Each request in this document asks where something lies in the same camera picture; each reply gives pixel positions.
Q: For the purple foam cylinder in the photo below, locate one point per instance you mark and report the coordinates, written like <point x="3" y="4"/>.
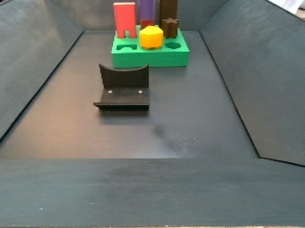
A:
<point x="148" y="9"/>

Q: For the green foam shape board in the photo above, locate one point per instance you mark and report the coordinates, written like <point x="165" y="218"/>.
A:
<point x="129" y="55"/>

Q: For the yellow foam pentagon block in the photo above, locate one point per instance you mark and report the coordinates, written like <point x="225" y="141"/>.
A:
<point x="152" y="37"/>

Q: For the red foam cylinder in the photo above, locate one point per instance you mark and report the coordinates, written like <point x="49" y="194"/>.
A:
<point x="146" y="23"/>

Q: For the brown star foam block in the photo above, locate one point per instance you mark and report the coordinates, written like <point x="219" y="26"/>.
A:
<point x="169" y="26"/>

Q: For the red foam arch block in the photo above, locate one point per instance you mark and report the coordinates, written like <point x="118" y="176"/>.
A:
<point x="125" y="15"/>

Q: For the brown foam shaped block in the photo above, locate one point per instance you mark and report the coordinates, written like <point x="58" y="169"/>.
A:
<point x="168" y="9"/>

